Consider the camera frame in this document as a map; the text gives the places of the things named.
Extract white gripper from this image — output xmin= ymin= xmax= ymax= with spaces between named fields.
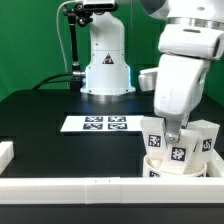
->
xmin=138 ymin=54 xmax=210 ymax=144

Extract white fence wall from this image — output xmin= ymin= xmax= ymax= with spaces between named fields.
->
xmin=0 ymin=178 xmax=224 ymax=204
xmin=0 ymin=141 xmax=14 ymax=175
xmin=207 ymin=151 xmax=224 ymax=178

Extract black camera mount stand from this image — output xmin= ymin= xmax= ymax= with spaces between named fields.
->
xmin=63 ymin=3 xmax=93 ymax=92

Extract white right fence wall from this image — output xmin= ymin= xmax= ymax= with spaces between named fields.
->
xmin=207 ymin=151 xmax=224 ymax=178

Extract white front fence wall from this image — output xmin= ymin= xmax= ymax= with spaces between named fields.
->
xmin=0 ymin=178 xmax=224 ymax=204

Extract white left fence wall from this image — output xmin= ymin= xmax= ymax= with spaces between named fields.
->
xmin=0 ymin=141 xmax=14 ymax=175

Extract white cable on stand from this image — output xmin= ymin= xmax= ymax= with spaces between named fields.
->
xmin=55 ymin=0 xmax=77 ymax=64

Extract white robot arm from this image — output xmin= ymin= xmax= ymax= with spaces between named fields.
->
xmin=81 ymin=0 xmax=224 ymax=143

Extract black cables on table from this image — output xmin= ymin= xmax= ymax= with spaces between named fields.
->
xmin=32 ymin=72 xmax=76 ymax=90

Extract white tag sheet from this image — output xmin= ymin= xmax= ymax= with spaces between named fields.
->
xmin=61 ymin=115 xmax=143 ymax=132

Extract white round stool seat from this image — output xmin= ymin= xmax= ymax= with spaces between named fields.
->
xmin=142 ymin=156 xmax=207 ymax=178

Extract white overhead camera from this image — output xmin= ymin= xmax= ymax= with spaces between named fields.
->
xmin=83 ymin=0 xmax=116 ymax=10

